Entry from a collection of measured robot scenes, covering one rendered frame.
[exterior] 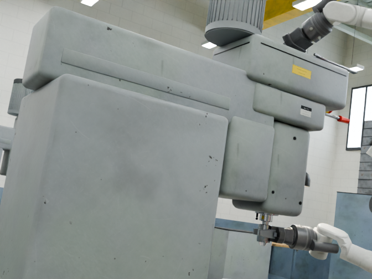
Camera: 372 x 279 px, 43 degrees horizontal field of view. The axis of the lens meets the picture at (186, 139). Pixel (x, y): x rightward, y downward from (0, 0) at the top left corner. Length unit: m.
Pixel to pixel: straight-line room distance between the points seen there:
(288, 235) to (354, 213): 6.10
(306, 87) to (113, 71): 0.72
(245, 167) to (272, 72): 0.34
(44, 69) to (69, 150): 0.25
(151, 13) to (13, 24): 2.54
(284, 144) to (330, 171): 10.00
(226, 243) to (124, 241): 4.98
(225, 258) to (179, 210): 4.90
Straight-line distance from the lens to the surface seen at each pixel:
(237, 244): 6.27
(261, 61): 1.60
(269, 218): 1.73
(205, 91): 1.47
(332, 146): 11.76
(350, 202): 7.86
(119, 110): 1.20
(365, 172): 11.06
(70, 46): 1.31
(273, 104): 1.63
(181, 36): 9.42
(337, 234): 1.80
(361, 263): 1.81
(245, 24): 1.64
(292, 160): 1.69
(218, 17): 1.65
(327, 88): 1.80
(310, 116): 1.74
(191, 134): 1.29
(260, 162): 1.57
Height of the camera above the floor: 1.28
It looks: 8 degrees up
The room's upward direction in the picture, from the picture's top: 8 degrees clockwise
